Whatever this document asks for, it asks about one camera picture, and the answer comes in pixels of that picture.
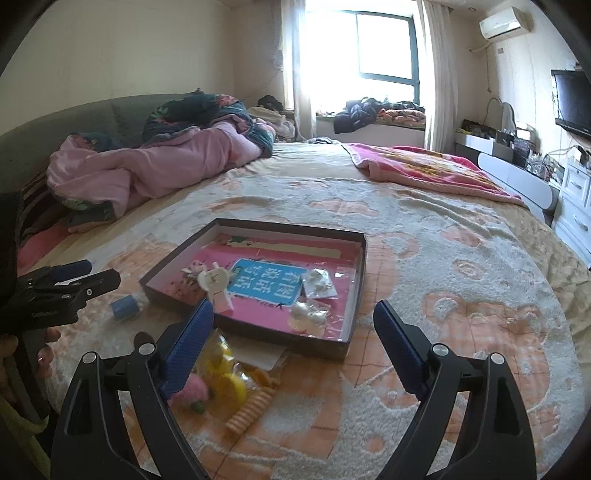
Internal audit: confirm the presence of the pile of clothes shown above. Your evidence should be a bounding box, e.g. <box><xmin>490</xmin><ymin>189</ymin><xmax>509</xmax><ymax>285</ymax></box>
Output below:
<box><xmin>246</xmin><ymin>95</ymin><xmax>297</xmax><ymax>142</ymax></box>

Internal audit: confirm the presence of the white air conditioner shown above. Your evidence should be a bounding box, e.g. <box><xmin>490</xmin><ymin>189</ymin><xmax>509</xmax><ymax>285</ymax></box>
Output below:
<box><xmin>478</xmin><ymin>6</ymin><xmax>533</xmax><ymax>40</ymax></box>

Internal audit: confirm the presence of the person's left hand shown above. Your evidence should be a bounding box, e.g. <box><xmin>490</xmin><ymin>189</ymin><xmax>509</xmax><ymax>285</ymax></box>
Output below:
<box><xmin>0</xmin><ymin>327</ymin><xmax>62</xmax><ymax>407</ymax></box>

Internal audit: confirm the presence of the dark jacket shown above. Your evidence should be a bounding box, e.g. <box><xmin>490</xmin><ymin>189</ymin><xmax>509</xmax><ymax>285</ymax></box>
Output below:
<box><xmin>333</xmin><ymin>97</ymin><xmax>385</xmax><ymax>136</ymax></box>

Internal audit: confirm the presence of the pink pompom hair tie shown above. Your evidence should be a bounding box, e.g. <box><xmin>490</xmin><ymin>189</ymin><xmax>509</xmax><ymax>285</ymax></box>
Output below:
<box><xmin>172</xmin><ymin>374</ymin><xmax>216</xmax><ymax>415</ymax></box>

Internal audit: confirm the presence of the clear bag with pearl ornament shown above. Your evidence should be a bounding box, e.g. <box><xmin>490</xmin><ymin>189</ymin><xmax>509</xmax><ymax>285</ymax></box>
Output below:
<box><xmin>288</xmin><ymin>300</ymin><xmax>331</xmax><ymax>331</ymax></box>

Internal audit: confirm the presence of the beige bed sheet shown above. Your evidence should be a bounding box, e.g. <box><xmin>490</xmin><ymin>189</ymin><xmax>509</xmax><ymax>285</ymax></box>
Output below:
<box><xmin>21</xmin><ymin>141</ymin><xmax>591</xmax><ymax>344</ymax></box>

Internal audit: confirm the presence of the dark cardboard box with pink lining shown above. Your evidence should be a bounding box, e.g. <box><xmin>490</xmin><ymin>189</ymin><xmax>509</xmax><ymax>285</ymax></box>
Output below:
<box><xmin>139</xmin><ymin>218</ymin><xmax>368</xmax><ymax>361</ymax></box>

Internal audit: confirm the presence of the cream curtain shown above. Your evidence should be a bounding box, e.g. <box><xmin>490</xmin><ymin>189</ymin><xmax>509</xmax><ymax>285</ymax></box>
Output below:
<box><xmin>418</xmin><ymin>0</ymin><xmax>459</xmax><ymax>153</ymax></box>

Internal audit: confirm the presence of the white drawer cabinet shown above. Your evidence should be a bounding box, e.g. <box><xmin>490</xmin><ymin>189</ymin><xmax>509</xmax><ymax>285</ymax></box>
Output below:
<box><xmin>551</xmin><ymin>158</ymin><xmax>591</xmax><ymax>269</ymax></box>

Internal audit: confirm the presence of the window sill bench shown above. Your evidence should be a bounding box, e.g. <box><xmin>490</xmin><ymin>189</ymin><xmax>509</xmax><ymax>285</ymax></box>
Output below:
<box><xmin>316</xmin><ymin>113</ymin><xmax>426</xmax><ymax>145</ymax></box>

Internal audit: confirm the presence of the folded floral blanket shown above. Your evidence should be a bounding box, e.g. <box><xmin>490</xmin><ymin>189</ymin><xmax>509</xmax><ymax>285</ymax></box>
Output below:
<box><xmin>376</xmin><ymin>103</ymin><xmax>426</xmax><ymax>126</ymax></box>

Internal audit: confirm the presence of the sheer white curtain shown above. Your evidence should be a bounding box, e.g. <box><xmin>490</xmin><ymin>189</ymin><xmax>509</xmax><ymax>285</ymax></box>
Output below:
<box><xmin>278</xmin><ymin>0</ymin><xmax>320</xmax><ymax>140</ymax></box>

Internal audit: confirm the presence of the window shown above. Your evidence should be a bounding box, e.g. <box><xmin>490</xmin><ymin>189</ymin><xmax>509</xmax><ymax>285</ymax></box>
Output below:
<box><xmin>305</xmin><ymin>8</ymin><xmax>419</xmax><ymax>106</ymax></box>

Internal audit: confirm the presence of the grey padded headboard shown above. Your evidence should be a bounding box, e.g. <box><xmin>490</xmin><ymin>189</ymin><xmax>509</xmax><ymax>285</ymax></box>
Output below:
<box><xmin>0</xmin><ymin>93</ymin><xmax>200</xmax><ymax>195</ymax></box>

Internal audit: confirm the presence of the pink printed blanket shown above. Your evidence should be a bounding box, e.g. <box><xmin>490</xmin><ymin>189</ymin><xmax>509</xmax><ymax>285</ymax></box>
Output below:
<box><xmin>344</xmin><ymin>143</ymin><xmax>528</xmax><ymax>207</ymax></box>

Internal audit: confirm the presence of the clear bag with earrings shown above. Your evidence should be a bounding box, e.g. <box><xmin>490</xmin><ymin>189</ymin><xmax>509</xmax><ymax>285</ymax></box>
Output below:
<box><xmin>302</xmin><ymin>268</ymin><xmax>339</xmax><ymax>299</ymax></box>

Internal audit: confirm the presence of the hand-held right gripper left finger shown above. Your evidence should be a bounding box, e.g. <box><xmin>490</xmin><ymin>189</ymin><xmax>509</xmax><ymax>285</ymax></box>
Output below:
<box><xmin>51</xmin><ymin>299</ymin><xmax>218</xmax><ymax>480</ymax></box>

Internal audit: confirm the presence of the dark striped pillow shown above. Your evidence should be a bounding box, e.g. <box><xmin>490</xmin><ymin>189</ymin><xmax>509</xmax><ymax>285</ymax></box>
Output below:
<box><xmin>17</xmin><ymin>168</ymin><xmax>71</xmax><ymax>243</ymax></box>

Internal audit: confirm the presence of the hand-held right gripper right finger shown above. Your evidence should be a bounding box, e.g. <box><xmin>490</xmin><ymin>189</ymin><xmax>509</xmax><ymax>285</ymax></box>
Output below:
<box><xmin>372</xmin><ymin>300</ymin><xmax>539</xmax><ymax>480</ymax></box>

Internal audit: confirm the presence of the white vanity desk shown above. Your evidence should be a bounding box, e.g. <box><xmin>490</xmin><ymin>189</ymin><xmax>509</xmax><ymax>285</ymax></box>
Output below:
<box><xmin>454</xmin><ymin>130</ymin><xmax>560</xmax><ymax>228</ymax></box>

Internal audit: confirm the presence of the black wall television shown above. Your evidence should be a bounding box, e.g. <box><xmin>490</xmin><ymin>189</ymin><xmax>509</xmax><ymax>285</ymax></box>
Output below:
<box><xmin>550</xmin><ymin>68</ymin><xmax>591</xmax><ymax>140</ymax></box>

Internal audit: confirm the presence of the person's left forearm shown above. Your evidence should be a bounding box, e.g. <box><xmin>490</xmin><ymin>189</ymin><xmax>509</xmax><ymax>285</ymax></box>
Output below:
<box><xmin>0</xmin><ymin>392</ymin><xmax>52</xmax><ymax>480</ymax></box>

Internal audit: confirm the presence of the pink floral quilt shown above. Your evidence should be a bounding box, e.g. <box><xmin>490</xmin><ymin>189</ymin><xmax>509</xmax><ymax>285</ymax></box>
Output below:
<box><xmin>46</xmin><ymin>91</ymin><xmax>276</xmax><ymax>232</ymax></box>

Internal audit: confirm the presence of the red cloth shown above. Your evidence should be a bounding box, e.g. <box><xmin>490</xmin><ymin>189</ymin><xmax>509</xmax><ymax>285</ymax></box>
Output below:
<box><xmin>17</xmin><ymin>225</ymin><xmax>71</xmax><ymax>274</ymax></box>

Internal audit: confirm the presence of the small blue box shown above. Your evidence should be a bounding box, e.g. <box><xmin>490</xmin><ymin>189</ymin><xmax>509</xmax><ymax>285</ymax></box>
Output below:
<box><xmin>109</xmin><ymin>298</ymin><xmax>140</xmax><ymax>323</ymax></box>

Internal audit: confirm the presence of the orange comb hair clip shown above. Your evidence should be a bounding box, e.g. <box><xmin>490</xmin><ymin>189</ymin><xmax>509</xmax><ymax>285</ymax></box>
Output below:
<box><xmin>226</xmin><ymin>384</ymin><xmax>278</xmax><ymax>433</ymax></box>

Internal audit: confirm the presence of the clear bag with yellow ornaments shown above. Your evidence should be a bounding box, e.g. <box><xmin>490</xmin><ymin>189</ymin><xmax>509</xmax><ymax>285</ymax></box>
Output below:
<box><xmin>198</xmin><ymin>333</ymin><xmax>251</xmax><ymax>408</ymax></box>

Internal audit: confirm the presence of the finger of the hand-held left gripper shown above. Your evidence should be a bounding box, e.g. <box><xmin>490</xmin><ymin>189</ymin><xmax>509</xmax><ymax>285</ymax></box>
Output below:
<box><xmin>28</xmin><ymin>259</ymin><xmax>94</xmax><ymax>284</ymax></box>
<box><xmin>53</xmin><ymin>270</ymin><xmax>122</xmax><ymax>303</ymax></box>

